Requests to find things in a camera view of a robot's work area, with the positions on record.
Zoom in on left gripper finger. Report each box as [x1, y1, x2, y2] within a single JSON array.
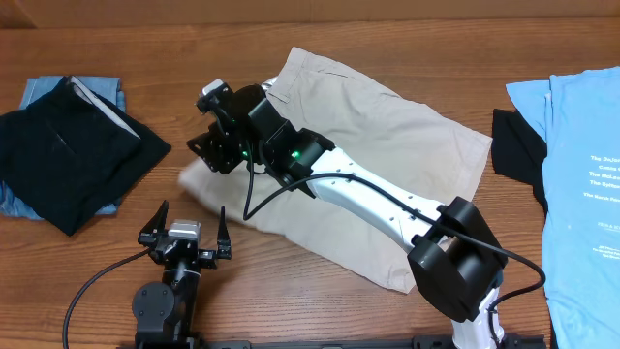
[[217, 206, 231, 249], [140, 200, 169, 234]]

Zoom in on beige khaki shorts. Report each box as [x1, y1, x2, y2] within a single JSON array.
[[176, 46, 494, 295]]

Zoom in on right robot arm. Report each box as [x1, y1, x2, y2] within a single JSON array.
[[187, 79, 508, 348]]

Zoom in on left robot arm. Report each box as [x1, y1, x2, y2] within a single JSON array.
[[132, 202, 232, 348]]

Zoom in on folded black garment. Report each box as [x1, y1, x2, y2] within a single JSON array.
[[1, 76, 171, 236]]

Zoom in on folded blue denim jeans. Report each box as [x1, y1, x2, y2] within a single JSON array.
[[1, 76, 126, 220]]

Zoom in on black garment right pile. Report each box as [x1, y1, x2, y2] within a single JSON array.
[[491, 109, 548, 214]]

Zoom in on light blue t-shirt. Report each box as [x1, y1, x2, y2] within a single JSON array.
[[506, 67, 619, 348]]

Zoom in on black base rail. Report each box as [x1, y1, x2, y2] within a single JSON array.
[[117, 333, 547, 349]]

